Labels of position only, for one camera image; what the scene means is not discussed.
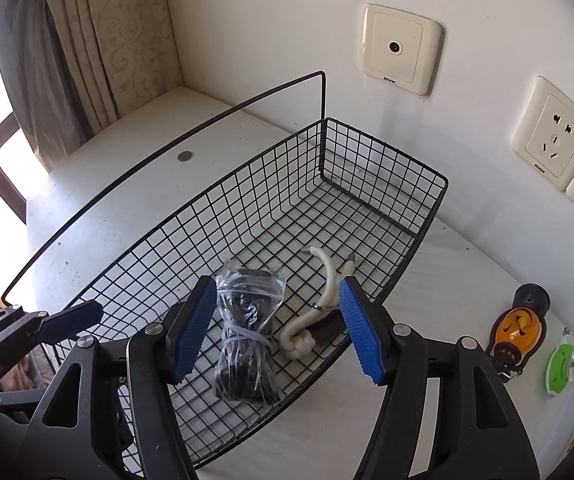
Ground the green round plug device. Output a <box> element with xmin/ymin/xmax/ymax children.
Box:
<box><xmin>545</xmin><ymin>334</ymin><xmax>574</xmax><ymax>396</ymax></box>

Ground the orange pumpkin lantern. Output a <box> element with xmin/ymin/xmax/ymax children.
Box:
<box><xmin>485</xmin><ymin>283</ymin><xmax>550</xmax><ymax>384</ymax></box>

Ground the black bundle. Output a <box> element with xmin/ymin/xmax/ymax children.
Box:
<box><xmin>213</xmin><ymin>260</ymin><xmax>286</xmax><ymax>405</ymax></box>

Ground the white rope with black clip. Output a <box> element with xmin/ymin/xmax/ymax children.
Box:
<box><xmin>278</xmin><ymin>245</ymin><xmax>359</xmax><ymax>361</ymax></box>

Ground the left human hand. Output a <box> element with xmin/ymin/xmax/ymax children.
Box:
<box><xmin>0</xmin><ymin>348</ymin><xmax>53</xmax><ymax>391</ymax></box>

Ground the small grey round disc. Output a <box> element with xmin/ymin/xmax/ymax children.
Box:
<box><xmin>177</xmin><ymin>151</ymin><xmax>193</xmax><ymax>162</ymax></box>

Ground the patterned beige curtain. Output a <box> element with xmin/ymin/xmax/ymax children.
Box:
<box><xmin>0</xmin><ymin>0</ymin><xmax>184</xmax><ymax>170</ymax></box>

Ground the left white power socket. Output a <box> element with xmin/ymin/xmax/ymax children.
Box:
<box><xmin>510</xmin><ymin>76</ymin><xmax>574</xmax><ymax>192</ymax></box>

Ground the black wire basket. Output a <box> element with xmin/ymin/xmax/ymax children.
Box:
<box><xmin>1</xmin><ymin>69</ymin><xmax>450</xmax><ymax>478</ymax></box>

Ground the white coax wall plate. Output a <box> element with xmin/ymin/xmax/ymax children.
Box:
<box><xmin>359</xmin><ymin>3</ymin><xmax>443</xmax><ymax>96</ymax></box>

